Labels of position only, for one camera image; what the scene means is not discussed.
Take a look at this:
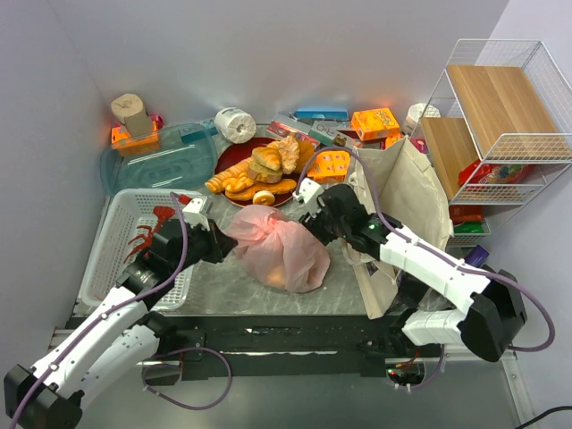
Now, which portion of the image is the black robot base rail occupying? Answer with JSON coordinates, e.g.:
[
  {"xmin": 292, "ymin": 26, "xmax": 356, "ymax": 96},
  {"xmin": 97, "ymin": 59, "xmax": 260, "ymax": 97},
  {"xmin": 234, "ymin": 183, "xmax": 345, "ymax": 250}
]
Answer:
[{"xmin": 150, "ymin": 315, "xmax": 441, "ymax": 381}]

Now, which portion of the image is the purple box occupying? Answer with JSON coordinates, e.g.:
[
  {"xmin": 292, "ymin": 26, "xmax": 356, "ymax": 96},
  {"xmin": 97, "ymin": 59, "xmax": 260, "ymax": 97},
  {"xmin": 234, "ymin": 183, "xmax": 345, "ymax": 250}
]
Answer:
[{"xmin": 465, "ymin": 245, "xmax": 489, "ymax": 268}]

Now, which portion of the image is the sliced brown bread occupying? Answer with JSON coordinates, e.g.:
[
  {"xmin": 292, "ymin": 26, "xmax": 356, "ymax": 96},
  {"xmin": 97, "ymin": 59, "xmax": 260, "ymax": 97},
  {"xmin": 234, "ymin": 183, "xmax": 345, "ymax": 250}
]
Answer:
[{"xmin": 247, "ymin": 161, "xmax": 282, "ymax": 184}]

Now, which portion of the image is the small orange box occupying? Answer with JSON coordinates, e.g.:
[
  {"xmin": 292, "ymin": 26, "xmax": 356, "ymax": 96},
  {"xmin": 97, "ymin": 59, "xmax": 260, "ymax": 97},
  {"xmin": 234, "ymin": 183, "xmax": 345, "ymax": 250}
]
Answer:
[{"xmin": 307, "ymin": 151, "xmax": 350, "ymax": 184}]

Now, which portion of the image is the teal plastic tray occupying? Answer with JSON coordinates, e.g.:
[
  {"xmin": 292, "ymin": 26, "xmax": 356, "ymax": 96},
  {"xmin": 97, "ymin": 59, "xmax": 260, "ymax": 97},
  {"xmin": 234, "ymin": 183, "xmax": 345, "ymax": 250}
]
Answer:
[{"xmin": 100, "ymin": 123, "xmax": 218, "ymax": 196}]

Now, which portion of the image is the twisted orange bread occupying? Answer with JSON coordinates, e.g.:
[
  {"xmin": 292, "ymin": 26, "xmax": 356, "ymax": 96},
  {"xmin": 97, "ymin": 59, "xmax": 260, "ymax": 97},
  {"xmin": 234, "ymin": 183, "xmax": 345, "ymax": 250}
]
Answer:
[{"xmin": 205, "ymin": 157, "xmax": 253, "ymax": 193}]

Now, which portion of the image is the white paper cup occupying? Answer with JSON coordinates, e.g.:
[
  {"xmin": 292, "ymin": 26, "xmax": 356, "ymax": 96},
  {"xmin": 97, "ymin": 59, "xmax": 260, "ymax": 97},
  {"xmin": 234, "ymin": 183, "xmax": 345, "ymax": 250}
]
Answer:
[{"xmin": 400, "ymin": 103, "xmax": 441, "ymax": 135}]

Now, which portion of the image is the red toothpaste box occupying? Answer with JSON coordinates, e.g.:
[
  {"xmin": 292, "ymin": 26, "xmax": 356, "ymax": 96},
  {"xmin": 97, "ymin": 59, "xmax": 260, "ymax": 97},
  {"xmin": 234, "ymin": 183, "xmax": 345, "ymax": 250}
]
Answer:
[{"xmin": 266, "ymin": 121, "xmax": 321, "ymax": 147}]

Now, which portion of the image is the white toilet paper roll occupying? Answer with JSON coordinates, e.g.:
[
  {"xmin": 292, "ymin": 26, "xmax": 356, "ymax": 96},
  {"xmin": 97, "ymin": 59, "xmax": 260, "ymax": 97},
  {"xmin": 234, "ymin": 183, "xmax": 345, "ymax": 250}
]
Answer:
[{"xmin": 214, "ymin": 107, "xmax": 257, "ymax": 144}]

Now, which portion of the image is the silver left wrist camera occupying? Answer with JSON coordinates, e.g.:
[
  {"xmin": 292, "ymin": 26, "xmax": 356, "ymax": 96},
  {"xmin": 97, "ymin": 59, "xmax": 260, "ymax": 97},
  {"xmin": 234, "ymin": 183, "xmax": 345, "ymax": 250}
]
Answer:
[{"xmin": 182, "ymin": 197, "xmax": 212, "ymax": 231}]

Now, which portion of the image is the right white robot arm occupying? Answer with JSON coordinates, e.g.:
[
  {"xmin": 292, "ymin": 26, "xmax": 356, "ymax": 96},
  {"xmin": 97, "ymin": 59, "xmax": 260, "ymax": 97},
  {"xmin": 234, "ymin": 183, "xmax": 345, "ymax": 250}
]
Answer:
[{"xmin": 293, "ymin": 179, "xmax": 526, "ymax": 362}]

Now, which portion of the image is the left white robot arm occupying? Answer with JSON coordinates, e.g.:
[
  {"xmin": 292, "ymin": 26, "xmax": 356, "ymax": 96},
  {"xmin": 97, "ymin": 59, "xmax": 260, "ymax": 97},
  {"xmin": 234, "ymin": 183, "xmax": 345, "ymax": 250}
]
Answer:
[{"xmin": 4, "ymin": 219, "xmax": 238, "ymax": 428}]

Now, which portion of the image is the orange snack box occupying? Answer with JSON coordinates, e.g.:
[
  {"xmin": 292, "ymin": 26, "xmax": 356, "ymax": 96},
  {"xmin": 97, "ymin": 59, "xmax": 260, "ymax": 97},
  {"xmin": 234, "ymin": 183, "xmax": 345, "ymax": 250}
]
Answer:
[{"xmin": 350, "ymin": 107, "xmax": 400, "ymax": 141}]

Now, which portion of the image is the small white glazed bun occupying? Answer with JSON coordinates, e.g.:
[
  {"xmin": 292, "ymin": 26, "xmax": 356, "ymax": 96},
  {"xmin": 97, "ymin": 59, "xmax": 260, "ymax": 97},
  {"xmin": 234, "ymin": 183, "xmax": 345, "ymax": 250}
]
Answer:
[{"xmin": 252, "ymin": 190, "xmax": 275, "ymax": 206}]

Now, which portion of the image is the red candy bag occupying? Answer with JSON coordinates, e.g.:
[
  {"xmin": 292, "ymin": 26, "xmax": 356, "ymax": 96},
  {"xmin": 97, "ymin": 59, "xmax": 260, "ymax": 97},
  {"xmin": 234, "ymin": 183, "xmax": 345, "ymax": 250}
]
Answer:
[{"xmin": 458, "ymin": 160, "xmax": 535, "ymax": 186}]

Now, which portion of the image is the white wire shelf rack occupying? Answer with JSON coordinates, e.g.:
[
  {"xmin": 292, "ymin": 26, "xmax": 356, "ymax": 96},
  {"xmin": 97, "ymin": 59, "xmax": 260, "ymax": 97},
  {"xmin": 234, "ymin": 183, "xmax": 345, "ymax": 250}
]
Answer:
[{"xmin": 412, "ymin": 38, "xmax": 571, "ymax": 248}]

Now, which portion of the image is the red toy lobster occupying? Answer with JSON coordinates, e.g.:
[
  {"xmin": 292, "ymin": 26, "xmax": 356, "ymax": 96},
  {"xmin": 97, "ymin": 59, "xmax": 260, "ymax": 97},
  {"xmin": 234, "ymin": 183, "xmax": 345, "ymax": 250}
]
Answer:
[{"xmin": 96, "ymin": 205, "xmax": 176, "ymax": 300}]

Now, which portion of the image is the white perforated plastic basket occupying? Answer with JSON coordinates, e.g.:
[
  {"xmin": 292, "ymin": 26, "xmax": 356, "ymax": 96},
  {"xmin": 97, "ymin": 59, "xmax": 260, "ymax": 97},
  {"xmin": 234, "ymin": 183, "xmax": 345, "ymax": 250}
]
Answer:
[{"xmin": 79, "ymin": 189, "xmax": 173, "ymax": 307}]

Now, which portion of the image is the orange box under roll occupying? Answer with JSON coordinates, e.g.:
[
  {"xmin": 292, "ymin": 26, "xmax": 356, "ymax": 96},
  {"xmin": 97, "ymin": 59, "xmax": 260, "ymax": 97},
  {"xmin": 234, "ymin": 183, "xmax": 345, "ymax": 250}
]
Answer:
[{"xmin": 111, "ymin": 121, "xmax": 161, "ymax": 156}]

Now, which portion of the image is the sesame bread bun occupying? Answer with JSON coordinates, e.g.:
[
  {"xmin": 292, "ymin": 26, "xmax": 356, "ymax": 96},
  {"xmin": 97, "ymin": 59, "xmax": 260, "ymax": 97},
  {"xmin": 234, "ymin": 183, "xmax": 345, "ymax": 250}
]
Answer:
[{"xmin": 278, "ymin": 136, "xmax": 299, "ymax": 174}]

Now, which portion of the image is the croissant bread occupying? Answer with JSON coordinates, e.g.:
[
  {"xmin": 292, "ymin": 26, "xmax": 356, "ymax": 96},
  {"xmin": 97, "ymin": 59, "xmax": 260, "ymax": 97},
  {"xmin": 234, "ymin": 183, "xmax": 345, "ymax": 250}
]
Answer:
[{"xmin": 250, "ymin": 147, "xmax": 282, "ymax": 172}]

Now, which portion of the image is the green snack packet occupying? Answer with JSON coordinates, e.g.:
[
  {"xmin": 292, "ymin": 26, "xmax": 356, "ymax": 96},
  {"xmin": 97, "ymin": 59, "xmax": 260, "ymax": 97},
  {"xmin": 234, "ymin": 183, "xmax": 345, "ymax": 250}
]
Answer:
[{"xmin": 454, "ymin": 222, "xmax": 484, "ymax": 235}]

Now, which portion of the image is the red snack packet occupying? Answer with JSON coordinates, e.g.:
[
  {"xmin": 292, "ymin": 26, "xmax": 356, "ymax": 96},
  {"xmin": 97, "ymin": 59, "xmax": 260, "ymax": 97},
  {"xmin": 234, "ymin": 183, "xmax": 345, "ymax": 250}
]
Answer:
[{"xmin": 449, "ymin": 205, "xmax": 484, "ymax": 224}]

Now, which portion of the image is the white RIO box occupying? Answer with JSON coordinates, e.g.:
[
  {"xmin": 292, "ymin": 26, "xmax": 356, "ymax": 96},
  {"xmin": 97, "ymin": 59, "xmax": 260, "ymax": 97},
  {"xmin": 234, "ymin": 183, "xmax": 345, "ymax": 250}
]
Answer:
[{"xmin": 308, "ymin": 122, "xmax": 355, "ymax": 148}]

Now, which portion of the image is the beige canvas tote bag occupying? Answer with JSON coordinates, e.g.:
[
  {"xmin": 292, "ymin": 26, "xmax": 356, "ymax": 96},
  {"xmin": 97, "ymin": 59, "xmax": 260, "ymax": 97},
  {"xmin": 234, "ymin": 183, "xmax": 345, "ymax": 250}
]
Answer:
[{"xmin": 341, "ymin": 138, "xmax": 453, "ymax": 319}]

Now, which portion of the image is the blue flat box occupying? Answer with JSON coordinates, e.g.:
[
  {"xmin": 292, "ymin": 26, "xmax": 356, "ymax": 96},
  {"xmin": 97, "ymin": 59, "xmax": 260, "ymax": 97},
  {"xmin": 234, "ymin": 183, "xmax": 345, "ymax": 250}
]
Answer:
[{"xmin": 294, "ymin": 106, "xmax": 349, "ymax": 122}]

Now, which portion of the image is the pink plastic grocery bag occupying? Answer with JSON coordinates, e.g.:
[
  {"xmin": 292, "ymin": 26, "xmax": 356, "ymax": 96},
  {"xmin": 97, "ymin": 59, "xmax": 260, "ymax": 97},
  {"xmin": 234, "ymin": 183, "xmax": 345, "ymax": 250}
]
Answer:
[{"xmin": 223, "ymin": 205, "xmax": 331, "ymax": 293}]

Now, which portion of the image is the red round plate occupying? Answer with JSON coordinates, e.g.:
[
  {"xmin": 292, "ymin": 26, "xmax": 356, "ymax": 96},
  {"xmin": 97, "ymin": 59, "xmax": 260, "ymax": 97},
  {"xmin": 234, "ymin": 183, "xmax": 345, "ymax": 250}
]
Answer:
[{"xmin": 214, "ymin": 137, "xmax": 299, "ymax": 208}]

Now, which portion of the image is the brown toilet paper roll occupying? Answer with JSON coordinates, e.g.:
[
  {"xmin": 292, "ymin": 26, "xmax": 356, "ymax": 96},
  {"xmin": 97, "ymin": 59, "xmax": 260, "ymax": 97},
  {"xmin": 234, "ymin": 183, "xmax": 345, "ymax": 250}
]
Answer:
[{"xmin": 111, "ymin": 93, "xmax": 154, "ymax": 137}]

